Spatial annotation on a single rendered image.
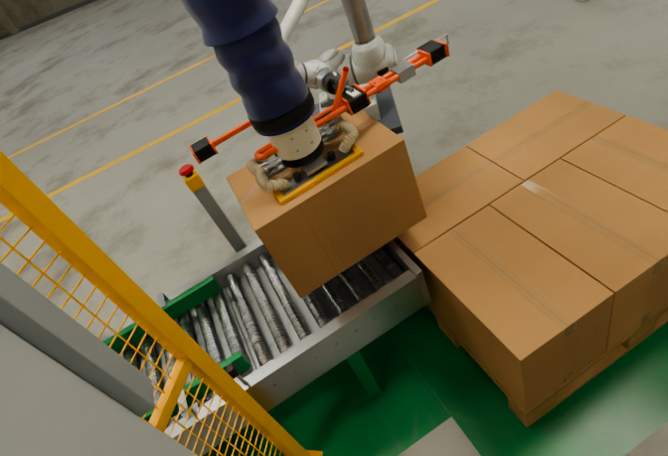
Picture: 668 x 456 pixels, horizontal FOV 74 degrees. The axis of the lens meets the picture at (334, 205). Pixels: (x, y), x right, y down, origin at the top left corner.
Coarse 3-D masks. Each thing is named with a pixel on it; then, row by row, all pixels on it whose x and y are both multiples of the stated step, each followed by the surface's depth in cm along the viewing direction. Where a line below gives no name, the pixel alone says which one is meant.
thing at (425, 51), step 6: (432, 42) 163; (438, 42) 162; (420, 48) 163; (426, 48) 162; (432, 48) 160; (438, 48) 159; (444, 48) 161; (420, 54) 162; (426, 54) 159; (432, 54) 160; (438, 54) 161; (444, 54) 162; (432, 60) 161; (438, 60) 162
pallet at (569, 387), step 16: (656, 320) 185; (448, 336) 208; (640, 336) 179; (608, 352) 171; (624, 352) 180; (592, 368) 180; (576, 384) 177; (512, 400) 172; (544, 400) 167; (560, 400) 175; (528, 416) 168
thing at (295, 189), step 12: (324, 156) 159; (336, 156) 155; (348, 156) 153; (360, 156) 154; (324, 168) 153; (336, 168) 152; (288, 180) 155; (300, 180) 152; (312, 180) 151; (276, 192) 153; (288, 192) 150; (300, 192) 150
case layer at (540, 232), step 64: (512, 128) 221; (576, 128) 207; (640, 128) 194; (448, 192) 204; (512, 192) 191; (576, 192) 180; (640, 192) 170; (448, 256) 178; (512, 256) 168; (576, 256) 159; (640, 256) 151; (448, 320) 193; (512, 320) 150; (576, 320) 143; (640, 320) 170; (512, 384) 161
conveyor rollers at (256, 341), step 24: (264, 264) 208; (360, 264) 189; (384, 264) 186; (240, 288) 204; (360, 288) 181; (240, 312) 192; (264, 312) 187; (288, 312) 183; (312, 312) 180; (192, 336) 193; (168, 360) 185; (216, 360) 177; (264, 360) 170
